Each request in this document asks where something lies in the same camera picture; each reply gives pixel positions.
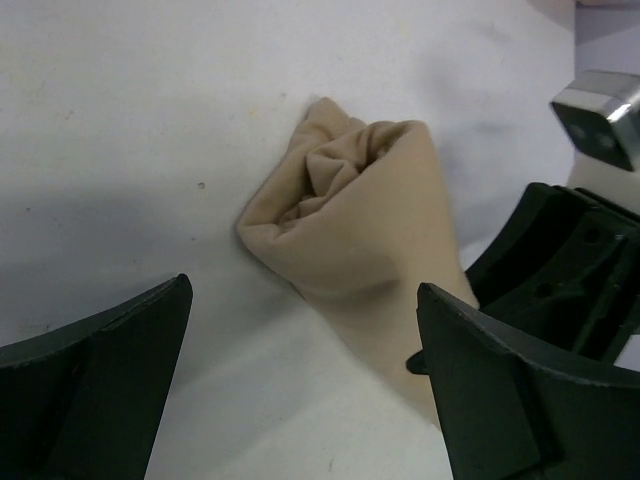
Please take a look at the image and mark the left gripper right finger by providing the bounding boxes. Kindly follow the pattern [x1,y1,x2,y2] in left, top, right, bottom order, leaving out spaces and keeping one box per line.
[417,284,639,479]

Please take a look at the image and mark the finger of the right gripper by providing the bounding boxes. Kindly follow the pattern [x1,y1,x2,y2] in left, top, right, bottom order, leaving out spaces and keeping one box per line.
[405,350,429,375]
[467,183,639,363]

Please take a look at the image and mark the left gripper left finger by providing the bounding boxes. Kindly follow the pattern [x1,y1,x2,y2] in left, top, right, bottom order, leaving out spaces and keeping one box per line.
[1,274,193,479]

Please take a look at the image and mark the beige t shirt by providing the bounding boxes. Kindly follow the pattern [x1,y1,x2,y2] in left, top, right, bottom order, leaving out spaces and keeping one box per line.
[237,97,477,420]

